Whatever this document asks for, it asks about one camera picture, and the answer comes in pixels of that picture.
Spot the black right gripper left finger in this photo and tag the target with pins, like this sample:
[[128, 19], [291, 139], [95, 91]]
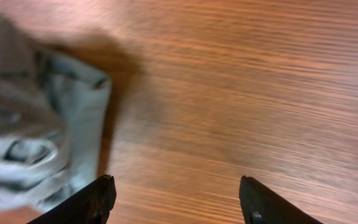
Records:
[[91, 205]]

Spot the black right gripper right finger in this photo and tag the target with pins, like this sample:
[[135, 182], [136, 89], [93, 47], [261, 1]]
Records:
[[261, 205]]

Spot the light blue t-shirt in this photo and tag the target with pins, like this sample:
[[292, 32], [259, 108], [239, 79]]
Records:
[[52, 109]]

